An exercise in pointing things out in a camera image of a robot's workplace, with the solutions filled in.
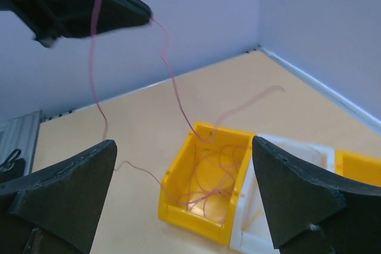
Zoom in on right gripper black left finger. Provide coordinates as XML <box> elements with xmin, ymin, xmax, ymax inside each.
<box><xmin>1</xmin><ymin>140</ymin><xmax>117</xmax><ymax>253</ymax></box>

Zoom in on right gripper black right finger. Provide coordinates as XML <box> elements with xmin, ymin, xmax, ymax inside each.
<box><xmin>252</xmin><ymin>136</ymin><xmax>380</xmax><ymax>253</ymax></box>

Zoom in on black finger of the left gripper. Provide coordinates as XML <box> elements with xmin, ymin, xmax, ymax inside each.
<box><xmin>1</xmin><ymin>0</ymin><xmax>152</xmax><ymax>48</ymax></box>

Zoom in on yellow wire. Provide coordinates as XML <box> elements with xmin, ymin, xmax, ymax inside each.
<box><xmin>242</xmin><ymin>206</ymin><xmax>264</xmax><ymax>231</ymax></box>

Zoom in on pink wire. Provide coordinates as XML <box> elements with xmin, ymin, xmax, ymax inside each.
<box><xmin>89</xmin><ymin>0</ymin><xmax>286</xmax><ymax>219</ymax></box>

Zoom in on white plastic bin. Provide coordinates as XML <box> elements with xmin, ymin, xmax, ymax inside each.
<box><xmin>229</xmin><ymin>133</ymin><xmax>335</xmax><ymax>254</ymax></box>

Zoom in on far yellow plastic bin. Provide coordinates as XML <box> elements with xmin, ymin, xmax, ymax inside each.
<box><xmin>335</xmin><ymin>150</ymin><xmax>381</xmax><ymax>187</ymax></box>

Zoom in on yellow plastic bin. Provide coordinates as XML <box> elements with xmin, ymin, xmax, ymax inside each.
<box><xmin>158</xmin><ymin>122</ymin><xmax>255</xmax><ymax>245</ymax></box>
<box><xmin>335</xmin><ymin>150</ymin><xmax>381</xmax><ymax>187</ymax></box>

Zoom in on near yellow plastic bin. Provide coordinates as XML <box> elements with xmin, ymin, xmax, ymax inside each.
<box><xmin>158</xmin><ymin>122</ymin><xmax>255</xmax><ymax>245</ymax></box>

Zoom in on aluminium left side rail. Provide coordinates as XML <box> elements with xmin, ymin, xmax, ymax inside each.
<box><xmin>1</xmin><ymin>111</ymin><xmax>42</xmax><ymax>175</ymax></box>

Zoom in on aluminium rail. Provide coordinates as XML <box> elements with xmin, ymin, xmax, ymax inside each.
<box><xmin>1</xmin><ymin>111</ymin><xmax>42</xmax><ymax>175</ymax></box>
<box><xmin>253</xmin><ymin>45</ymin><xmax>380</xmax><ymax>135</ymax></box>

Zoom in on aluminium back rail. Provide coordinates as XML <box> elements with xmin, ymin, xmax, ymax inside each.
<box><xmin>253</xmin><ymin>45</ymin><xmax>380</xmax><ymax>135</ymax></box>

